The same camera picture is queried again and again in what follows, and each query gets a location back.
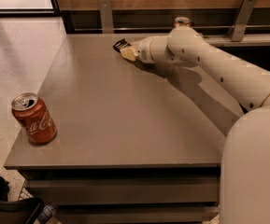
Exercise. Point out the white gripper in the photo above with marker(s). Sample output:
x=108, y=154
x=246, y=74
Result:
x=144, y=51

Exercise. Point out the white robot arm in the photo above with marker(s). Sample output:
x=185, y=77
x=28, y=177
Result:
x=245, y=164

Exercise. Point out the gold soda can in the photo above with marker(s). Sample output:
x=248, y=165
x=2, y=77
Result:
x=182, y=21

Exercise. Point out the red coca-cola can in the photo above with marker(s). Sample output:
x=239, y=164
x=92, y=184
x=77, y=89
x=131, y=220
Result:
x=34, y=117

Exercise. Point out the grey cabinet with drawers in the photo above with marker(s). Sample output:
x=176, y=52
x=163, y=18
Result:
x=134, y=144

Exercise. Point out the blue bottle cap object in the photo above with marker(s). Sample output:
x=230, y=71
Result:
x=46, y=214

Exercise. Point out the black chair armrest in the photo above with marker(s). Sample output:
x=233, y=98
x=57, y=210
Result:
x=18, y=212

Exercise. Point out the left metal wall bracket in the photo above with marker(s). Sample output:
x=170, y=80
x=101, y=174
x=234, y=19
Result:
x=106, y=16

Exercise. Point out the metal wall bracket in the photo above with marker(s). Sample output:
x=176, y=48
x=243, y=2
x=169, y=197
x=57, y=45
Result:
x=106, y=16
x=238, y=29

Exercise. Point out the right metal wall bracket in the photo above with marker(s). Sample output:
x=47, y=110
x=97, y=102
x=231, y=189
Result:
x=238, y=29

